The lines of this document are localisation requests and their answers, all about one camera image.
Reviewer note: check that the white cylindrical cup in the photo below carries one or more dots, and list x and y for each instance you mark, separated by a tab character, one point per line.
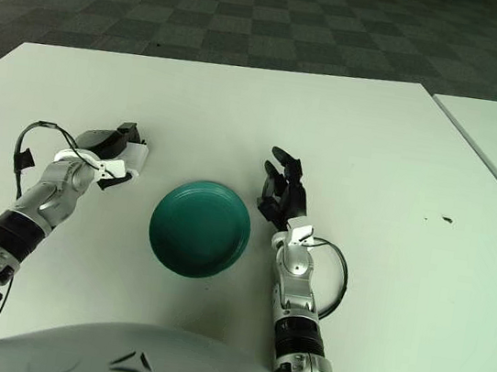
134	158

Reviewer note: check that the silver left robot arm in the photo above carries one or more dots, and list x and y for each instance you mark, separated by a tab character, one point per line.
65	174

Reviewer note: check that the grey robot torso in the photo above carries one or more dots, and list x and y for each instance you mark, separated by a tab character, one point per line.
112	361

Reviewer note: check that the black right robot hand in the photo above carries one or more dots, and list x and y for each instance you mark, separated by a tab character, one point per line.
291	196

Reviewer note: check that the green round plate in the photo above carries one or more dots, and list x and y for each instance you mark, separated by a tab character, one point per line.
199	234

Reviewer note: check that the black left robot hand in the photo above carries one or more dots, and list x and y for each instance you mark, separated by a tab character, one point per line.
106	140

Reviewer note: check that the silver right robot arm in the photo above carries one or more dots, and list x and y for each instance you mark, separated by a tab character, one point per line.
297	267

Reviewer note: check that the dark crumb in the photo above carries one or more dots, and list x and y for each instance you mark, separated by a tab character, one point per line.
447	219

